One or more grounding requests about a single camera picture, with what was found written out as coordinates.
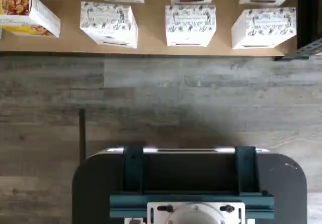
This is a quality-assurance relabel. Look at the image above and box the teal metal frame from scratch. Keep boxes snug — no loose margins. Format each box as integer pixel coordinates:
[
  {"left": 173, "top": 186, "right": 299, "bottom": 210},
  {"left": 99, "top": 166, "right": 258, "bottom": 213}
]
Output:
[{"left": 110, "top": 145, "right": 275, "bottom": 219}]

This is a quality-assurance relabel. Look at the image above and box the yellow cereal box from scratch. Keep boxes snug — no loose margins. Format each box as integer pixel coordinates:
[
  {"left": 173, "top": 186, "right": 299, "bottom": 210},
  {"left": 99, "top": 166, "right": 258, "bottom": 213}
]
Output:
[{"left": 0, "top": 0, "right": 61, "bottom": 39}]

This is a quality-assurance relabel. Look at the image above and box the thin black pole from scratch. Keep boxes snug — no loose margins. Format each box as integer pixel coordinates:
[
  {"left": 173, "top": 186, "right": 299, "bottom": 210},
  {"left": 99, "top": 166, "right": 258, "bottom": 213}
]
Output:
[{"left": 79, "top": 108, "right": 87, "bottom": 161}]

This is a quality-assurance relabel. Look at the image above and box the black robot cart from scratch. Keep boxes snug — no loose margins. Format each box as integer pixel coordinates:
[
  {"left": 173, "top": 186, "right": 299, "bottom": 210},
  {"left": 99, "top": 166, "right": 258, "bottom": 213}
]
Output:
[{"left": 72, "top": 145, "right": 308, "bottom": 224}]

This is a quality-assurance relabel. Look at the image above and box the white mounting plate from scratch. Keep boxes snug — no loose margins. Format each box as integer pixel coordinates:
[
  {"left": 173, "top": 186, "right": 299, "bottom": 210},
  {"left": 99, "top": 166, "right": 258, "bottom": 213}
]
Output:
[{"left": 146, "top": 201, "right": 246, "bottom": 224}]

